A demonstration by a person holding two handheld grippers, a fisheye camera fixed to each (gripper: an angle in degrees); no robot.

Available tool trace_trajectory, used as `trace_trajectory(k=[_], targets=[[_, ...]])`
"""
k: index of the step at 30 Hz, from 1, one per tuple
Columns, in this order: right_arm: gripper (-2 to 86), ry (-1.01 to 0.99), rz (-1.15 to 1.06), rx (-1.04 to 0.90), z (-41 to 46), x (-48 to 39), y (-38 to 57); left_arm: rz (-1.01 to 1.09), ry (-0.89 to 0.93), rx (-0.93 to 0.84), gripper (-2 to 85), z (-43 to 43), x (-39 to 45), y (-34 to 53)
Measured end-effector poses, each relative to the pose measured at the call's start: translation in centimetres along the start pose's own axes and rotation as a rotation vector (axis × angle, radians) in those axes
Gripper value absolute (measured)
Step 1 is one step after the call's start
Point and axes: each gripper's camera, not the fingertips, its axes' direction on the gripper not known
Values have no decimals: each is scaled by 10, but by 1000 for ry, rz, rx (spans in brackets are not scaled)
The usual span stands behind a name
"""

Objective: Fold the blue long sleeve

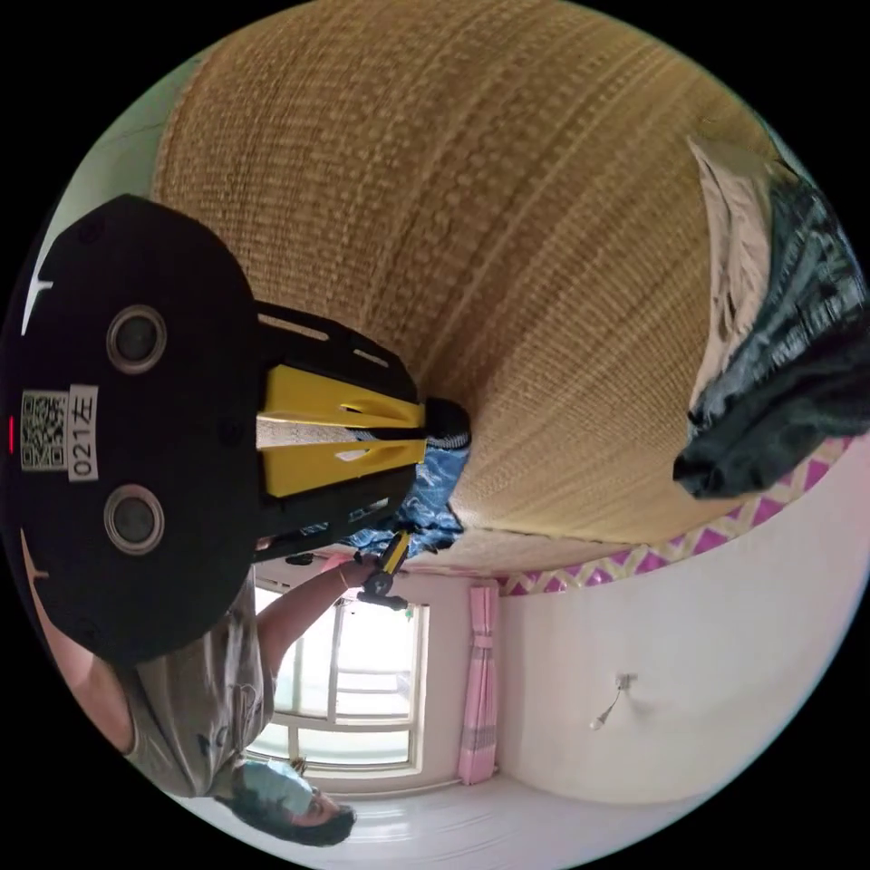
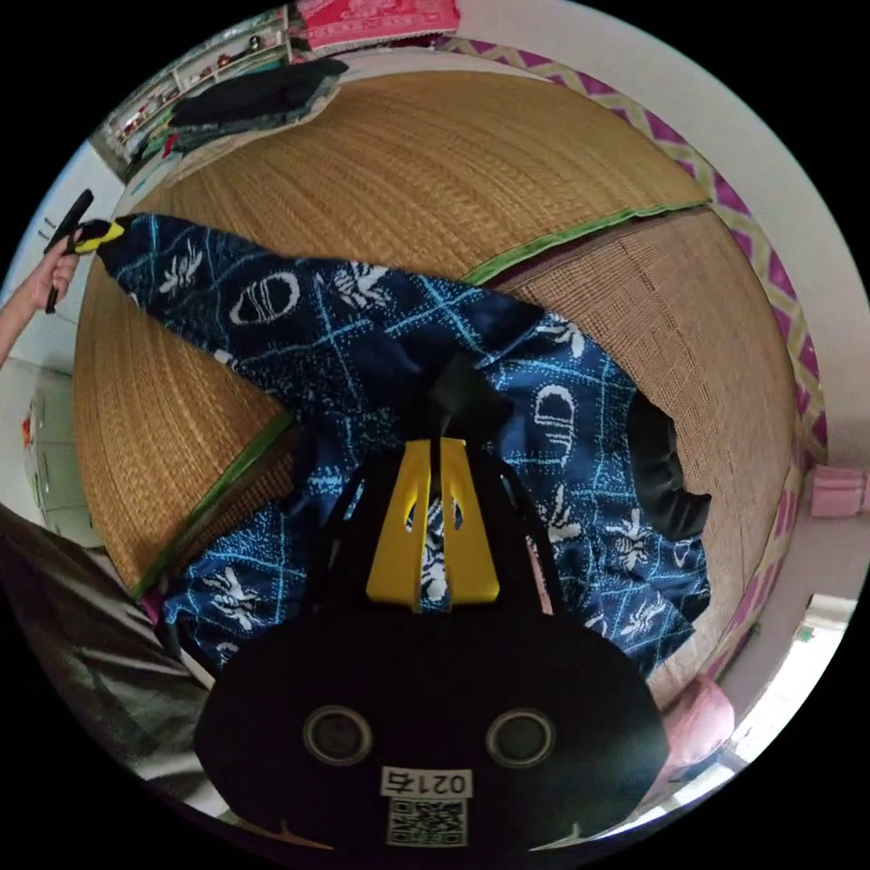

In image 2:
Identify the person's body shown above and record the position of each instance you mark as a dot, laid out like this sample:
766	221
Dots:
95	632

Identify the person's left forearm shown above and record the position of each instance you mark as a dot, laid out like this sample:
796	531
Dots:
19	318

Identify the white cupboard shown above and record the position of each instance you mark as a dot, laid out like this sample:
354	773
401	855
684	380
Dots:
51	448

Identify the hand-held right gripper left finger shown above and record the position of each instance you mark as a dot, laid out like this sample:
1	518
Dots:
394	544

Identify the blue long sleeve white print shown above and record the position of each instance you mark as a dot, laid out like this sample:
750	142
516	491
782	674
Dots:
319	326

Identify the pile of clothes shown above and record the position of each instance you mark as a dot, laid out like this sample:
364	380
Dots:
261	100

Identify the bed with woven mat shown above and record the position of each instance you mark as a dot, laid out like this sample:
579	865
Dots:
442	170

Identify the pink red patterned blanket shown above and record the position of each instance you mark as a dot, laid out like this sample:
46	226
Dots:
380	20

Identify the white shelf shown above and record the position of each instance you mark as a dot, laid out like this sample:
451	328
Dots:
204	71

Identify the person's left hand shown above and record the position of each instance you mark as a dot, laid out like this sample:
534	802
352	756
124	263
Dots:
57	273

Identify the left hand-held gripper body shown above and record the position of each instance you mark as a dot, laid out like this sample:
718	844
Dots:
83	231

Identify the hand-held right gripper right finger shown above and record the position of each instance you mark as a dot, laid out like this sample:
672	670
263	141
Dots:
472	557

